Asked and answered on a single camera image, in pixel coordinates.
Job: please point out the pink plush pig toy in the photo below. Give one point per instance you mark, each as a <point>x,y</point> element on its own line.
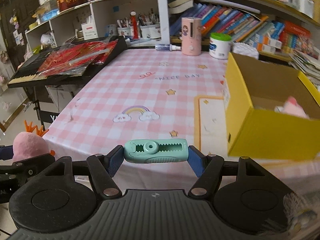
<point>291,107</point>

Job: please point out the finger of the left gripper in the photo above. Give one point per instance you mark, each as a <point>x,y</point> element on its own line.
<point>6,152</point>

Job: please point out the pink plush chick toy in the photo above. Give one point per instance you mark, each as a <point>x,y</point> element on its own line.
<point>30,143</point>

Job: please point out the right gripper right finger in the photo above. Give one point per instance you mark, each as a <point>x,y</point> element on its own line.
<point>199,162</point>

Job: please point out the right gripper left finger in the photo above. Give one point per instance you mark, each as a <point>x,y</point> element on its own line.
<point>110,163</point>

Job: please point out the stack of magazines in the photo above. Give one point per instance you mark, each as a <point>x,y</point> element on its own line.
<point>308,65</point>

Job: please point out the pink checkered tablecloth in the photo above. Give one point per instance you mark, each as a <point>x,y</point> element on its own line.
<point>147,94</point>

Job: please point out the white cubby shelf unit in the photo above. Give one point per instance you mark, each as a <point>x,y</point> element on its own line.
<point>102,13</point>

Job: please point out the black Yamaha keyboard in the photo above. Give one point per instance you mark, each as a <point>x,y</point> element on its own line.
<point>27,76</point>

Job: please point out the red foil decoration pack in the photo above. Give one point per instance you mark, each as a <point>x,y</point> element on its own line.
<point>73,59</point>

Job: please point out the white jar green lid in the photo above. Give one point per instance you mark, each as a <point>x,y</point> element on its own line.
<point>220,45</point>

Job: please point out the row of colourful books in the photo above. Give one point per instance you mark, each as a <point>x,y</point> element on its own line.
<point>222,22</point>

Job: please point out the white drinking straws box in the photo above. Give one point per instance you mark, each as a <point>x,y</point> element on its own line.
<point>89,31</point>

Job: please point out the white pen holder set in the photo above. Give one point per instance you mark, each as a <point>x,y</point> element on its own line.
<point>152,32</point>

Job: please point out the pink cartoon humidifier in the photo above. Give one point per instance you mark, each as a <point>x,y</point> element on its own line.
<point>191,36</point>

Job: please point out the yellow cardboard box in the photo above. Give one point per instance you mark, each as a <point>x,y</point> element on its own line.
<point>251,91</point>

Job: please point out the white quilted pouch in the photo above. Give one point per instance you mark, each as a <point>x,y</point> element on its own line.
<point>245,49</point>

